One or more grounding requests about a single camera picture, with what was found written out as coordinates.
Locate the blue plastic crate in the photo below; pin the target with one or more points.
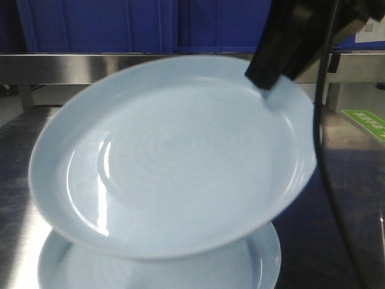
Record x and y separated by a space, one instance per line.
99 26
220 26
350 44

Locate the blue plastic crate middle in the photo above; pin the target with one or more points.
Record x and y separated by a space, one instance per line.
220 26

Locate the blue plastic crate left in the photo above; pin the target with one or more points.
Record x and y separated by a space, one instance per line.
99 26

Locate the white paper label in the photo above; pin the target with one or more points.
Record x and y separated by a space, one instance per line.
373 31

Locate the light blue plate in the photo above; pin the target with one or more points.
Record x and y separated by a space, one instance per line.
172 158
253 262

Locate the stainless steel shelf rail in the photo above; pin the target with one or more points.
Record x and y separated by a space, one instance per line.
82 69

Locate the steel shelf post right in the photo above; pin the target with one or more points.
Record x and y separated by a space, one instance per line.
333 93

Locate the steel shelf post left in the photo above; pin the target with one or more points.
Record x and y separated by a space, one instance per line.
26 96

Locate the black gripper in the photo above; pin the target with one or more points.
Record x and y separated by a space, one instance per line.
295 34

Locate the black tape strip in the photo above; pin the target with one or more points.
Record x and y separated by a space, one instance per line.
333 63

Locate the green floor sign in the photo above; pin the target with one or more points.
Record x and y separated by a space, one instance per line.
369 121

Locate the steel shelf post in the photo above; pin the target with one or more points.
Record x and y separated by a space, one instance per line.
333 93
26 96

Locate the blue plastic crate right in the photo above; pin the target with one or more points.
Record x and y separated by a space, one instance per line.
350 44

